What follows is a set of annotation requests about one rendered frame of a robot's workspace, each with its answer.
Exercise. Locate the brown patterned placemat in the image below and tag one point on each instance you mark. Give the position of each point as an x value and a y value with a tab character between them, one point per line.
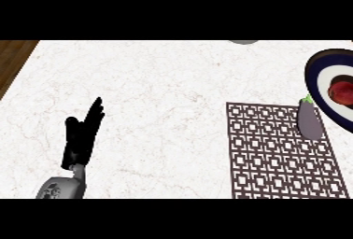
279	152

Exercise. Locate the red apple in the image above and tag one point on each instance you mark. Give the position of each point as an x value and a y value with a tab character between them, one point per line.
341	92

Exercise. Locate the blue and white plate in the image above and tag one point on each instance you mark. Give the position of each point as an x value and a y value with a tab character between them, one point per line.
324	84

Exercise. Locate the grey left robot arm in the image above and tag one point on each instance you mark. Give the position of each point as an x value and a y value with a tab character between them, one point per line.
64	186

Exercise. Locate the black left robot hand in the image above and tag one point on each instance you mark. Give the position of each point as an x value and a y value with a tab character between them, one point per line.
81	137

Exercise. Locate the grey round object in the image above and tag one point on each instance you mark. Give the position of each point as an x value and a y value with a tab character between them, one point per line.
244	41

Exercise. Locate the purple eggplant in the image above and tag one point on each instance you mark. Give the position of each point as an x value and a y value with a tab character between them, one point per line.
309	122

